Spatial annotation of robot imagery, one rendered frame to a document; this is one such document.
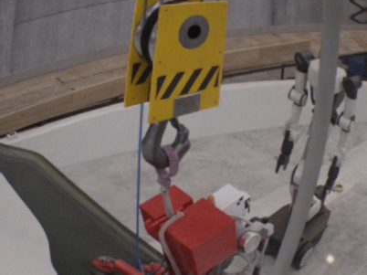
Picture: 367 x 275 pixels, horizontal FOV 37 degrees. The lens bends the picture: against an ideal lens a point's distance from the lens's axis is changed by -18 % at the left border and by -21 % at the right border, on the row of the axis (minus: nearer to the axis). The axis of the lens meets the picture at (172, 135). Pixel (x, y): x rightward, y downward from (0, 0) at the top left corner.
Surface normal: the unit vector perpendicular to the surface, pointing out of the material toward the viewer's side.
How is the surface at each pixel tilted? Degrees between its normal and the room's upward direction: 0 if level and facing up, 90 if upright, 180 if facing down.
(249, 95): 90
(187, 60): 90
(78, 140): 90
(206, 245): 90
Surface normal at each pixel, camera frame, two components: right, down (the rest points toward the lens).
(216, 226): -0.18, -0.76
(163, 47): 0.62, 0.41
